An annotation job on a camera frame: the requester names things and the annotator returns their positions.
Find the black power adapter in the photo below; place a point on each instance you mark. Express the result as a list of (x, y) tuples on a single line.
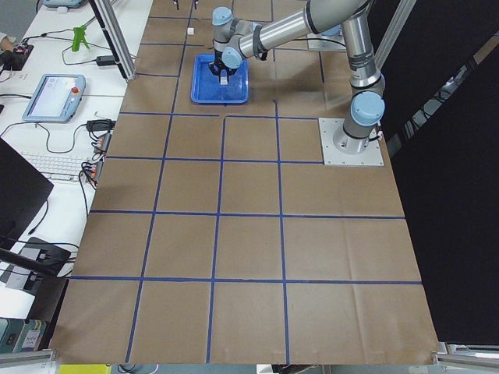
[(105, 60)]

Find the black monitor stand base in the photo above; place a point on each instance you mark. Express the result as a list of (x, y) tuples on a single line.
[(52, 258)]

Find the teach pendant tablet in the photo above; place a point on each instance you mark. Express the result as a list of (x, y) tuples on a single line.
[(56, 98)]

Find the blue plastic tray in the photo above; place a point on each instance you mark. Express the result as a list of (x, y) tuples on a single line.
[(208, 88)]

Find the aluminium frame post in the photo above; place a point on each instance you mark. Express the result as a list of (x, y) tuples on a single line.
[(109, 25)]

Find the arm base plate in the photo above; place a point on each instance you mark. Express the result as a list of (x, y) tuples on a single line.
[(340, 150)]

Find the white keyboard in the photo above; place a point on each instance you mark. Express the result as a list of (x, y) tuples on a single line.
[(59, 167)]

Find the green handled reacher grabber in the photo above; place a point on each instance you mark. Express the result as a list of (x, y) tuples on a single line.
[(79, 37)]

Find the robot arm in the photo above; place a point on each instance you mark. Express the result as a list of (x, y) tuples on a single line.
[(236, 40)]

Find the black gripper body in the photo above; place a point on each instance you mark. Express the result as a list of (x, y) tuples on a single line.
[(217, 68)]

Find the black monitor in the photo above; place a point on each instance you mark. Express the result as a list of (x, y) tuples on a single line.
[(24, 190)]

